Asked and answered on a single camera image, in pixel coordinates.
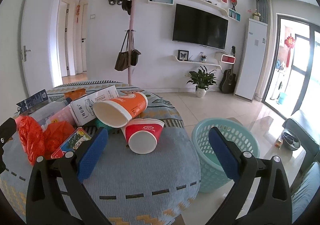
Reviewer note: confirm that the red chinese knot ornament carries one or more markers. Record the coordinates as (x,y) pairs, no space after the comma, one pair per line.
(290,43)

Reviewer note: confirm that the white lower wall shelf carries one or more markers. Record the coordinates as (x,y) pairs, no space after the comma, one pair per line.
(196,62)

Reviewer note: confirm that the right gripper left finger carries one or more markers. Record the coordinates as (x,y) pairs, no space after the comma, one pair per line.
(45,203)

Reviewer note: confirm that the pink drink bottle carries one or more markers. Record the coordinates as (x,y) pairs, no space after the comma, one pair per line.
(54,112)

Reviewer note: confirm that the red white shelf box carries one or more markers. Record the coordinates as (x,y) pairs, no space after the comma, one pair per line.
(228,59)

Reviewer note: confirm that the white carton box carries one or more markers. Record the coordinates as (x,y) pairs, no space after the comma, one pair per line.
(82,108)

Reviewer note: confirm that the orange paper cup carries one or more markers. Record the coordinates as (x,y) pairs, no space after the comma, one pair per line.
(117,112)

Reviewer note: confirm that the patterned blue tablecloth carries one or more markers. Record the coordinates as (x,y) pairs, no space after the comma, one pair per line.
(127,187)

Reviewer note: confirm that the black acoustic guitar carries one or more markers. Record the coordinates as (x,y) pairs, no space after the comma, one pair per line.
(228,82)

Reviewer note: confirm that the pink coat rack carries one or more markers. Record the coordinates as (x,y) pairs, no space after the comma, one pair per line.
(131,28)

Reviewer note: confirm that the red plastic bag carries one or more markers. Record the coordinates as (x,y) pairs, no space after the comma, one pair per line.
(36,142)

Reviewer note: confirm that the colourful snack packet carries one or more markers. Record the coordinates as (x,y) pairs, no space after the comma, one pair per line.
(72,143)

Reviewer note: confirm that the grey green sofa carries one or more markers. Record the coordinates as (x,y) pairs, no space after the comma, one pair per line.
(305,188)

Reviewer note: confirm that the brown hanging tote bag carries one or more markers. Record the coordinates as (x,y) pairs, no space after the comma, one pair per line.
(122,61)

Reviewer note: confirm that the red paper cup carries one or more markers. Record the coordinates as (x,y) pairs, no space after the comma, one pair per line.
(142,135)

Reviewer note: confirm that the framed butterfly picture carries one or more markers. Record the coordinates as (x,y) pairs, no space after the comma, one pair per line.
(183,55)

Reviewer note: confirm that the orange plastic wrapper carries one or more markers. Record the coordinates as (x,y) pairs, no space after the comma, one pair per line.
(75,94)

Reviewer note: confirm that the dark blue snack packet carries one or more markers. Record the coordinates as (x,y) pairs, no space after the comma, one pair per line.
(32,103)

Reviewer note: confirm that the white curved upper shelf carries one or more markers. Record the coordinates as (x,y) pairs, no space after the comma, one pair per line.
(209,3)

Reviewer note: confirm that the blue bucket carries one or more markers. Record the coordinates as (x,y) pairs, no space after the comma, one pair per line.
(281,98)

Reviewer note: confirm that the black hanging small bag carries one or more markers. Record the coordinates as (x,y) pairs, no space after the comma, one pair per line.
(134,53)

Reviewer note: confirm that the dark metal bowl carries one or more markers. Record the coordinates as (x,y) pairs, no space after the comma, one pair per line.
(290,140)

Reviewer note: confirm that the black wall television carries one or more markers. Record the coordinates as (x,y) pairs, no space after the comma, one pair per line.
(196,26)

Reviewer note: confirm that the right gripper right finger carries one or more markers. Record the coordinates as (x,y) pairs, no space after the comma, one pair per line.
(272,201)

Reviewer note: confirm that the white open door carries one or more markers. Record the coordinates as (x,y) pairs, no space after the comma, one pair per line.
(40,56)

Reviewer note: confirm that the potted green plant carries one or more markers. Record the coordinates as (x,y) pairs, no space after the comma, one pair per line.
(203,80)

